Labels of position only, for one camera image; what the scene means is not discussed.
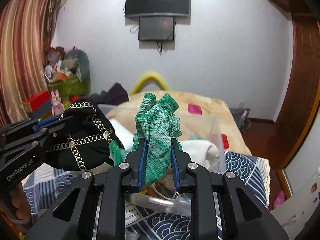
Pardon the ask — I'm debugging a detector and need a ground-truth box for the green gift bag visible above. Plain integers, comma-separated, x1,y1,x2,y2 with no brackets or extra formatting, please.
48,76,87,98

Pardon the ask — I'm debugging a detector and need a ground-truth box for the large wall television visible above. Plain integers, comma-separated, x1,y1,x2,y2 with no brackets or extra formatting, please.
125,0,190,18

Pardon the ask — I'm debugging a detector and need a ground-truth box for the yellow foam tube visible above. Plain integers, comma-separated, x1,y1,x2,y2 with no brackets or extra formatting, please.
130,72,170,96

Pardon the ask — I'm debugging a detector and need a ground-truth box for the striped red curtain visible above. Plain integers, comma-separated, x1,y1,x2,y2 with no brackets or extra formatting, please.
1,0,61,126

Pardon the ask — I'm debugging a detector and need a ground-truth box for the red box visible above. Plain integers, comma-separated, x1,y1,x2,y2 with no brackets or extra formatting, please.
23,90,50,113

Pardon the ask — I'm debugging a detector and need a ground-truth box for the green knit cloth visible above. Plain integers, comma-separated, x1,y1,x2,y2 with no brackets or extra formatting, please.
109,93,183,185

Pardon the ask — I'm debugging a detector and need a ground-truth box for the black clothes pile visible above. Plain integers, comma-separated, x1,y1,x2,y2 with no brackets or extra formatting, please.
89,83,129,106

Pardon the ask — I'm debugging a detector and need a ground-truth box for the blue white patterned tablecloth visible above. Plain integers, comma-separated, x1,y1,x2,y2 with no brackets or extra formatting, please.
26,161,282,239

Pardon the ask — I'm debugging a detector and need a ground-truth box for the clear plastic storage box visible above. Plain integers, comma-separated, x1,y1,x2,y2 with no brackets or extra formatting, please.
98,102,226,174

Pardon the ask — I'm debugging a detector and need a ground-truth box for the small wall monitor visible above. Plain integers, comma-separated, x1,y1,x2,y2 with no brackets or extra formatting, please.
138,16,175,41

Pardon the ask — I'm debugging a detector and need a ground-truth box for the colourful floral cloth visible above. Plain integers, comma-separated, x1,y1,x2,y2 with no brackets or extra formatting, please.
139,184,160,198

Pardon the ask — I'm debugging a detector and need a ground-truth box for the clear plastic bag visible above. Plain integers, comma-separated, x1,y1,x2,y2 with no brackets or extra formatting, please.
126,188,191,216

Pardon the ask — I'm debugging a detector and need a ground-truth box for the pink bunny figure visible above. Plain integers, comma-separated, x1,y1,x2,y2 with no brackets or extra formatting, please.
51,90,65,116

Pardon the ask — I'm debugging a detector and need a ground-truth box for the person's right hand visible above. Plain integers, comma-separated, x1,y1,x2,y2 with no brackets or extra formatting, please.
10,183,31,222

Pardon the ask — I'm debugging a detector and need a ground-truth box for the grey green plush toy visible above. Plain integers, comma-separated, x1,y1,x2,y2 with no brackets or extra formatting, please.
66,49,91,95

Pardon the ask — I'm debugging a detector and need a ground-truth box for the orange floral blanket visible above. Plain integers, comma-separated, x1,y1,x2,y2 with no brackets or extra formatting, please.
99,90,251,155

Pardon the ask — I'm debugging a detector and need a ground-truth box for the brown wooden door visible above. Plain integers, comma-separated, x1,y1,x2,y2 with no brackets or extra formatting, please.
276,15,319,170

